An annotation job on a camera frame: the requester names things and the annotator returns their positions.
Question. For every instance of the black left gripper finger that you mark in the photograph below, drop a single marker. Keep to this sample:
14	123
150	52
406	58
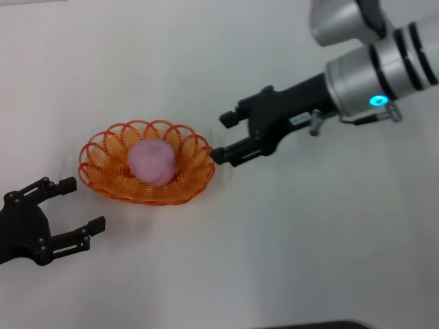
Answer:
67	185
96	226

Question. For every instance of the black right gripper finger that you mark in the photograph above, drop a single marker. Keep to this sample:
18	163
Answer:
229	119
236	154

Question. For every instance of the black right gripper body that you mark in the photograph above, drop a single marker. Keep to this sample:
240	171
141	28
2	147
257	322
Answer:
284	108

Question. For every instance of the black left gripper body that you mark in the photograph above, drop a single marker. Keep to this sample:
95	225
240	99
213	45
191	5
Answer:
20	228

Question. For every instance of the orange woven plastic basket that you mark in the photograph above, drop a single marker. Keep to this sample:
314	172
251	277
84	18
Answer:
99	171

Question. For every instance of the pink toy peach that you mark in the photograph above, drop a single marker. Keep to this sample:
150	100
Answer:
152	162

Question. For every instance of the dark robot torso cover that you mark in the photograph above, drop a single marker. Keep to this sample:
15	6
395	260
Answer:
319	325

